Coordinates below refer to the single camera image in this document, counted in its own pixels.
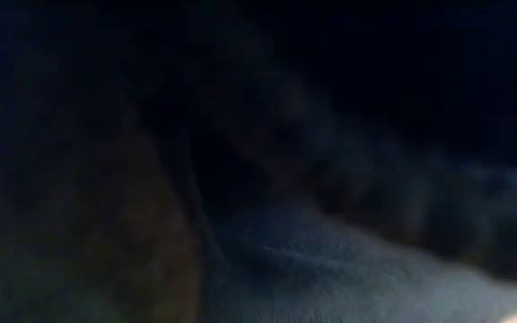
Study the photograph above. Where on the dark olive hooded sweatshirt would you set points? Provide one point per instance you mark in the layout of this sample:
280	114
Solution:
285	251

